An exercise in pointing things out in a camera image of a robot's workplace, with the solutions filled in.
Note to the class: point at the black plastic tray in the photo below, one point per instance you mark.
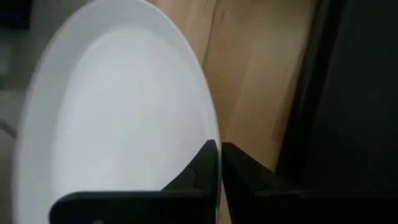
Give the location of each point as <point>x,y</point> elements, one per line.
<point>357,93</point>

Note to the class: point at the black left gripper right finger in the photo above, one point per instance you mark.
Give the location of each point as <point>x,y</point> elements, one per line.
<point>264,202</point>

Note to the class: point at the white round plate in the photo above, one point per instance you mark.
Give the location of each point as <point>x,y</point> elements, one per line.
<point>124,109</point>

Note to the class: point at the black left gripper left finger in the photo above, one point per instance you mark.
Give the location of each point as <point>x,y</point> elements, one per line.
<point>186,205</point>

